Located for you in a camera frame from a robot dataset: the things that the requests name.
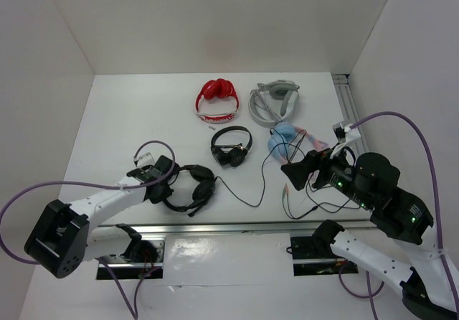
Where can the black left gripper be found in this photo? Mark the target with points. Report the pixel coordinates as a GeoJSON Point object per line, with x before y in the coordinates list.
{"type": "Point", "coordinates": [166, 191]}

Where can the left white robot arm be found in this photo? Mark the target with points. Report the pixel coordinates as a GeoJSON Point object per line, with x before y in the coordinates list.
{"type": "Point", "coordinates": [67, 234]}

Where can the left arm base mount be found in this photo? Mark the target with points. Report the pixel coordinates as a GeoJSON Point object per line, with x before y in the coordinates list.
{"type": "Point", "coordinates": [141, 258]}

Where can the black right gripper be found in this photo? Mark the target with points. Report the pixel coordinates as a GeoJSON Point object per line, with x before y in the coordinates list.
{"type": "Point", "coordinates": [295, 171]}

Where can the red white headphones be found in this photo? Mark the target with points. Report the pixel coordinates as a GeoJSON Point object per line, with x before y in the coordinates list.
{"type": "Point", "coordinates": [212, 92]}

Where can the small black headphones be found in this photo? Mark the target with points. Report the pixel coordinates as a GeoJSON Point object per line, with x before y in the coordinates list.
{"type": "Point", "coordinates": [232, 155]}

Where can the aluminium front table rail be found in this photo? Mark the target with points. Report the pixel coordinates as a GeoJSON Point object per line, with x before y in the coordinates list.
{"type": "Point", "coordinates": [229, 228]}

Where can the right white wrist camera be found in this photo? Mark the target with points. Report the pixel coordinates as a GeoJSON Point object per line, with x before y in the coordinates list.
{"type": "Point", "coordinates": [345, 134]}

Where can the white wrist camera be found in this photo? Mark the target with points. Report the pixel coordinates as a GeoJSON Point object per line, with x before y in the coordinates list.
{"type": "Point", "coordinates": [345, 134]}
{"type": "Point", "coordinates": [144, 160]}

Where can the grey white headphones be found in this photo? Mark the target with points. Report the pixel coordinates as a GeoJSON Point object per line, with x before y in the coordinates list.
{"type": "Point", "coordinates": [273, 103]}

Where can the aluminium side rail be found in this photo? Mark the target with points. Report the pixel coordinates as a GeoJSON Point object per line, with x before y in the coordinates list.
{"type": "Point", "coordinates": [349, 110]}

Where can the blue pink cat headphones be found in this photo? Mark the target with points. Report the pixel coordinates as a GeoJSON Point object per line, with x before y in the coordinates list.
{"type": "Point", "coordinates": [283, 134]}

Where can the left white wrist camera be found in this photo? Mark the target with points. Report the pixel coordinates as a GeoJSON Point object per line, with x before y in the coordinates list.
{"type": "Point", "coordinates": [144, 160]}

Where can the large black gaming headset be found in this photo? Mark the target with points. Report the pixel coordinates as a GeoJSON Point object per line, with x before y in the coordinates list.
{"type": "Point", "coordinates": [202, 193]}

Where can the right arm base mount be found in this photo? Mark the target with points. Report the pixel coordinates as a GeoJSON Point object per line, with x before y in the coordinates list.
{"type": "Point", "coordinates": [312, 255]}

